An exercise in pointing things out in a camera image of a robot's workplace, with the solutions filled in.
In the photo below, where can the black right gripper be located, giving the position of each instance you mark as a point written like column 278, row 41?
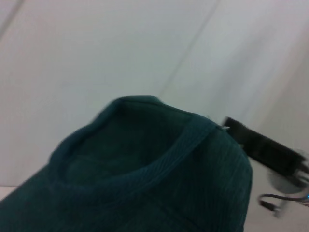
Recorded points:
column 272, row 154

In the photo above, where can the dark teal lunch bag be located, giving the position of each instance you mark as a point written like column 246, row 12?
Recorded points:
column 120, row 181

